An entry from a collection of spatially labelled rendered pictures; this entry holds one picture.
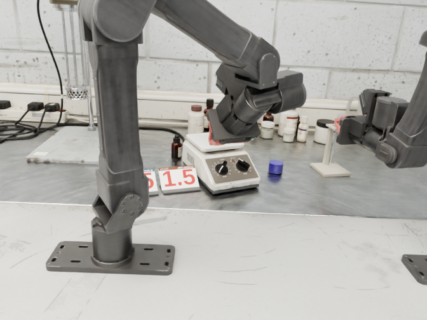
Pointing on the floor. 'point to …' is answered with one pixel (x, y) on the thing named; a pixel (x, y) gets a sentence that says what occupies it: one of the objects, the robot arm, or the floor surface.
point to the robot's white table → (216, 267)
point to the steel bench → (168, 203)
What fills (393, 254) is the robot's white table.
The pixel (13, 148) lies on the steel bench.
